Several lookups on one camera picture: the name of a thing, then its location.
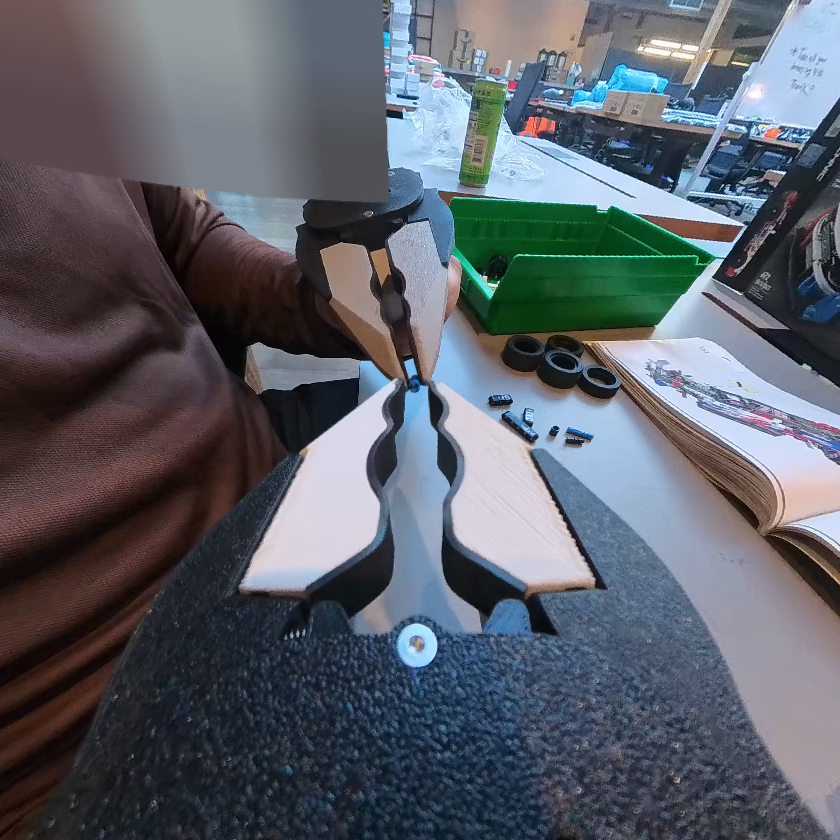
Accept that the long wooden workbench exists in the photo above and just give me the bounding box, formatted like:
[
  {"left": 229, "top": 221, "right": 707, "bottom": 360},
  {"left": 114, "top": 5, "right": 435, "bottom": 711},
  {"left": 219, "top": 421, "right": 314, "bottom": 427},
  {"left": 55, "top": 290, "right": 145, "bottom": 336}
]
[{"left": 532, "top": 98, "right": 746, "bottom": 142}]

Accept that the person's brown sweater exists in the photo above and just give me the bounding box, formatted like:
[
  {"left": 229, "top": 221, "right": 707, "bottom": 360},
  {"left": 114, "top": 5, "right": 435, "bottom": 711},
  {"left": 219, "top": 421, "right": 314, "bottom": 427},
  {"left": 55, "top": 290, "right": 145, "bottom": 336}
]
[{"left": 0, "top": 164, "right": 309, "bottom": 840}]

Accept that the group of black rubber tyres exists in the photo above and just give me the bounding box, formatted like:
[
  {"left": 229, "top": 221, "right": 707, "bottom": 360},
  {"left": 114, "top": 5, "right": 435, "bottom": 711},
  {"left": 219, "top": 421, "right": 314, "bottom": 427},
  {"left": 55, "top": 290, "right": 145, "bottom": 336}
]
[{"left": 537, "top": 350, "right": 585, "bottom": 389}]

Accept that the white desk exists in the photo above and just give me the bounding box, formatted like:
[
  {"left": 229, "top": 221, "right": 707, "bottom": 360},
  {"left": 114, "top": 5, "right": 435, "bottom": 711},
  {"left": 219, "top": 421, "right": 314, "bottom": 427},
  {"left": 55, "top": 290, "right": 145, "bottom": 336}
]
[{"left": 357, "top": 236, "right": 840, "bottom": 821}]

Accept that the green drink can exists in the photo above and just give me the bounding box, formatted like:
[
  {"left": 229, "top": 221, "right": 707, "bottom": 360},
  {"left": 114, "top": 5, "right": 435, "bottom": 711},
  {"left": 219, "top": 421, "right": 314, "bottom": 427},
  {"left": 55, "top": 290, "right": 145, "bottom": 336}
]
[{"left": 458, "top": 79, "right": 508, "bottom": 189}]

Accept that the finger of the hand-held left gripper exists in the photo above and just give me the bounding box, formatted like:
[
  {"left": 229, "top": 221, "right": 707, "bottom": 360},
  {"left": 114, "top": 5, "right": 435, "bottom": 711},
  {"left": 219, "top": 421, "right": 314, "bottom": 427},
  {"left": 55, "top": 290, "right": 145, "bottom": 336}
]
[
  {"left": 319, "top": 243, "right": 404, "bottom": 382},
  {"left": 385, "top": 220, "right": 452, "bottom": 385}
]

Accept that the cardboard box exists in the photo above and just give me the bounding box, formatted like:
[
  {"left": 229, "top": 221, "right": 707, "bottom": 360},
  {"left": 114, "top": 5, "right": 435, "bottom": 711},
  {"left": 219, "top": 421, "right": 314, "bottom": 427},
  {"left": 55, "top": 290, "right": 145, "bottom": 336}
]
[{"left": 604, "top": 91, "right": 670, "bottom": 119}]

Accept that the person's left hand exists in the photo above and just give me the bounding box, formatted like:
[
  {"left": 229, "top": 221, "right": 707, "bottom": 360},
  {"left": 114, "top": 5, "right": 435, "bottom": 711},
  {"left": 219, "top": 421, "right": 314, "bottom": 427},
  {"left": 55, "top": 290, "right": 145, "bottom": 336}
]
[{"left": 441, "top": 255, "right": 463, "bottom": 324}]

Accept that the person's left forearm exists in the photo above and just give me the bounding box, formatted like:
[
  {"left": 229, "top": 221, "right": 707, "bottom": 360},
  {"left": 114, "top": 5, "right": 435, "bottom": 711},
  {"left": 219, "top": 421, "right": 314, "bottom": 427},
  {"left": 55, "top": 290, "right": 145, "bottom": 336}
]
[{"left": 141, "top": 184, "right": 368, "bottom": 362}]

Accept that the blue plastic bag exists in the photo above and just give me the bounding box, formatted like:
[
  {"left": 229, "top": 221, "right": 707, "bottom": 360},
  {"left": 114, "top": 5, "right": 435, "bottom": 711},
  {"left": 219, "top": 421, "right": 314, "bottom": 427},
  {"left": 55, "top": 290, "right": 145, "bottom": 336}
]
[{"left": 607, "top": 63, "right": 670, "bottom": 93}]

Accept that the open instruction booklet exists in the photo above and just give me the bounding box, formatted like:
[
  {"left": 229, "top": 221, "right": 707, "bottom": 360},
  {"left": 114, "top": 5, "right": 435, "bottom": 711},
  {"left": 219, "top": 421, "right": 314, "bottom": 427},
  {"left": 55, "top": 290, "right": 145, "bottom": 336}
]
[{"left": 584, "top": 338, "right": 840, "bottom": 578}]

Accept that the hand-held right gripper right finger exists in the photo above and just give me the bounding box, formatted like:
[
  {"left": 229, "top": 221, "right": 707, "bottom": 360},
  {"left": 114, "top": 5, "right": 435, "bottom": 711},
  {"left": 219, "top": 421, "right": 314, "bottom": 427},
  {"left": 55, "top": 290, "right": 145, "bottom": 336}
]
[{"left": 428, "top": 382, "right": 597, "bottom": 614}]

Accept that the whiteboard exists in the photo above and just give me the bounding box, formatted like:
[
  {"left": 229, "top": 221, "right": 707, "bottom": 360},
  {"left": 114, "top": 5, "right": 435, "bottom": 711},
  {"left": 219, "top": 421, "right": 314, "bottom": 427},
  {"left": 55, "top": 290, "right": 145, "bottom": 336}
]
[{"left": 748, "top": 0, "right": 840, "bottom": 126}]

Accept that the clear plastic wrap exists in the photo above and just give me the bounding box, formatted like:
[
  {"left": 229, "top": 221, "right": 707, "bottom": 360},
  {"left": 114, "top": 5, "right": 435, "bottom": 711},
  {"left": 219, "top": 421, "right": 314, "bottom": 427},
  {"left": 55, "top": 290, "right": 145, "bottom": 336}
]
[{"left": 403, "top": 75, "right": 546, "bottom": 185}]

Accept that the black toy set box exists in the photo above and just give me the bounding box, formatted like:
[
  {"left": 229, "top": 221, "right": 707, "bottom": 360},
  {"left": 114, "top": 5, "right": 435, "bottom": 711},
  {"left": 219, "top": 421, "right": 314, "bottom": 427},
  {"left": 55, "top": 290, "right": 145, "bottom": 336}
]
[{"left": 712, "top": 98, "right": 840, "bottom": 349}]

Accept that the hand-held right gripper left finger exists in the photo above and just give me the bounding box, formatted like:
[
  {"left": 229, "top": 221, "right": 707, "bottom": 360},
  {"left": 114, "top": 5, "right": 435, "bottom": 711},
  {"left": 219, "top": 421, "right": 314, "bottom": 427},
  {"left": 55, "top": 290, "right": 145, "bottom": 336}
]
[{"left": 239, "top": 381, "right": 404, "bottom": 614}]

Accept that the green plastic bin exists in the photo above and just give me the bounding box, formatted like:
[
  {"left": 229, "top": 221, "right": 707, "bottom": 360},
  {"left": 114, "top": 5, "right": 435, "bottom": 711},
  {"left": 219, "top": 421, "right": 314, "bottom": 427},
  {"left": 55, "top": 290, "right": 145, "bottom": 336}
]
[{"left": 449, "top": 197, "right": 716, "bottom": 336}]

